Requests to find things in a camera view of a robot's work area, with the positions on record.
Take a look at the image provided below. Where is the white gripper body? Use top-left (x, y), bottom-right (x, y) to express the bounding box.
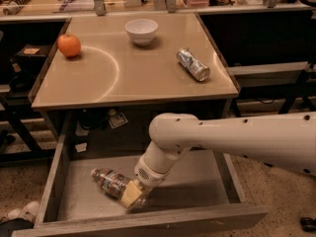
top-left (134, 158), bottom-right (167, 189)

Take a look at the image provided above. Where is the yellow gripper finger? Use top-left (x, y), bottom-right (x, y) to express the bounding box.
top-left (120, 180), bottom-right (143, 209)

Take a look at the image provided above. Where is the clear plastic water bottle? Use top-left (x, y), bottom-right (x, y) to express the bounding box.
top-left (91, 168), bottom-right (146, 206)

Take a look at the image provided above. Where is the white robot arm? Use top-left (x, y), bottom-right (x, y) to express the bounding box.
top-left (120, 112), bottom-right (316, 208)

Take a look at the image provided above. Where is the open grey wooden drawer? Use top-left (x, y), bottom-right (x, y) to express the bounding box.
top-left (12, 113), bottom-right (268, 237)

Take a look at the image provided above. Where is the white sneaker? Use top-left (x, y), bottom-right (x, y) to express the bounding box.
top-left (0, 200), bottom-right (40, 223)

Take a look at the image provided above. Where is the silver soda can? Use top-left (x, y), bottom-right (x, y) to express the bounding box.
top-left (176, 48), bottom-right (210, 82)

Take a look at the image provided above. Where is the white ceramic bowl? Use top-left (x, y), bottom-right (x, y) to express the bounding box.
top-left (125, 19), bottom-right (158, 45)

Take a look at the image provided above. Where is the orange fruit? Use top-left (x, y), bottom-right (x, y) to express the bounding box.
top-left (57, 34), bottom-right (81, 58)

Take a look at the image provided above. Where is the black box with label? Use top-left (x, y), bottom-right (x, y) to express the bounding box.
top-left (14, 44), bottom-right (52, 61)

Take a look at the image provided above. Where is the black chair caster wheel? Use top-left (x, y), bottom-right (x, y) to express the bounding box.
top-left (300, 217), bottom-right (316, 232)

